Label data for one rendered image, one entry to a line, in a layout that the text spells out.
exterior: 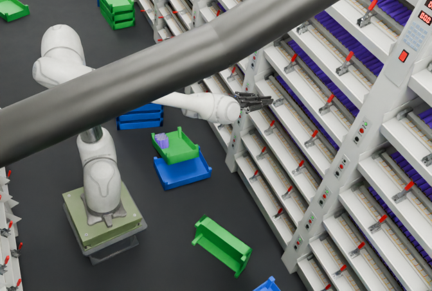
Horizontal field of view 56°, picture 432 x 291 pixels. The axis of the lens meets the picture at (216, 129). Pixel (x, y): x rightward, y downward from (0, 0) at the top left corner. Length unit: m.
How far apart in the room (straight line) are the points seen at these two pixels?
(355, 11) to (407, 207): 0.67
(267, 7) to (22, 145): 0.13
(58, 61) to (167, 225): 1.18
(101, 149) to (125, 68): 1.72
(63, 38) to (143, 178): 1.17
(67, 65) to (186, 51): 1.27
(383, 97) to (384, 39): 0.18
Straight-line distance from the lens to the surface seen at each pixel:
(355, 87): 1.50
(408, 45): 1.29
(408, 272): 1.61
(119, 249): 2.21
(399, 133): 1.40
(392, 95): 1.36
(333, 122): 1.63
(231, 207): 2.41
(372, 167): 1.54
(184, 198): 2.40
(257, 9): 0.20
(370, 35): 1.41
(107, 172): 1.81
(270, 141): 2.04
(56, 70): 1.44
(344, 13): 1.48
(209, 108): 1.49
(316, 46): 1.64
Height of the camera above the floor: 1.99
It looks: 46 degrees down
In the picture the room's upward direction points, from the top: 11 degrees clockwise
